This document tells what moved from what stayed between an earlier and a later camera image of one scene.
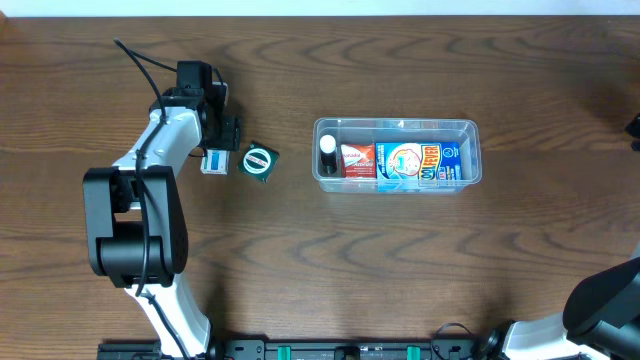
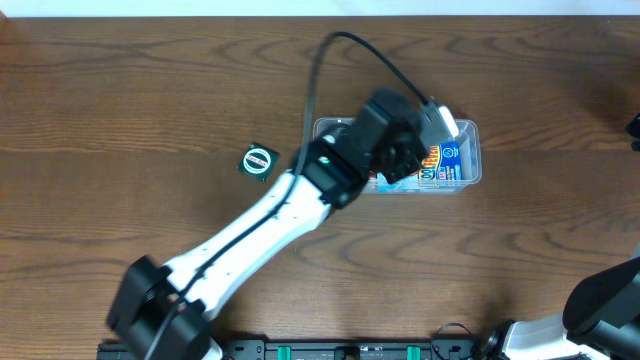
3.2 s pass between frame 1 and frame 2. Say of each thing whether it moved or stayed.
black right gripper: stayed
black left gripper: moved
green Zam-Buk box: stayed
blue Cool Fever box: stayed
